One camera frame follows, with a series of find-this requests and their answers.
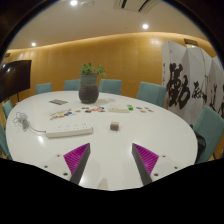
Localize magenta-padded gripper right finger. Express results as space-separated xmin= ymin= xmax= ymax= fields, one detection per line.
xmin=131 ymin=142 xmax=183 ymax=186

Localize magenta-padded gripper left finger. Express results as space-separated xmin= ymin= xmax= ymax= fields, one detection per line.
xmin=41 ymin=142 xmax=92 ymax=186

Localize small pinkish white charger block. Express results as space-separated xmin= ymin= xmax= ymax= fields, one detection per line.
xmin=109 ymin=121 xmax=120 ymax=132

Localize white power strip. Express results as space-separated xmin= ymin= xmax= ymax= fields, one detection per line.
xmin=45 ymin=122 xmax=95 ymax=139

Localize colourful small cards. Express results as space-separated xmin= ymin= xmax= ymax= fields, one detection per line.
xmin=49 ymin=108 xmax=74 ymax=121
xmin=134 ymin=105 xmax=155 ymax=114
xmin=74 ymin=105 xmax=107 ymax=114

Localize black bag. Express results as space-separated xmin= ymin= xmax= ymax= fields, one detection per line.
xmin=193 ymin=129 xmax=207 ymax=165

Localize white flat box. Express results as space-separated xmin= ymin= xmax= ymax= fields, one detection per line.
xmin=107 ymin=103 xmax=130 ymax=114

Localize teal chairs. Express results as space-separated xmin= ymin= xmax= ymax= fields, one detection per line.
xmin=0 ymin=78 xmax=224 ymax=165

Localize potted plant in dark vase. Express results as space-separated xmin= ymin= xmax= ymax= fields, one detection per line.
xmin=78 ymin=62 xmax=108 ymax=105

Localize black television screen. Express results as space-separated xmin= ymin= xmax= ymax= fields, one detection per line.
xmin=0 ymin=59 xmax=33 ymax=104

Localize white calligraphy folding screen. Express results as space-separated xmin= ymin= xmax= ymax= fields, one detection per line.
xmin=161 ymin=40 xmax=224 ymax=126

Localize ceiling air conditioner vent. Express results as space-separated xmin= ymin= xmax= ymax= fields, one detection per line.
xmin=112 ymin=0 xmax=158 ymax=13

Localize round ceiling lights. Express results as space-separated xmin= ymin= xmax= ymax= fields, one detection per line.
xmin=30 ymin=0 xmax=150 ymax=48

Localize white power strip cable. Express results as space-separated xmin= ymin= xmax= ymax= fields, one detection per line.
xmin=12 ymin=111 xmax=48 ymax=134

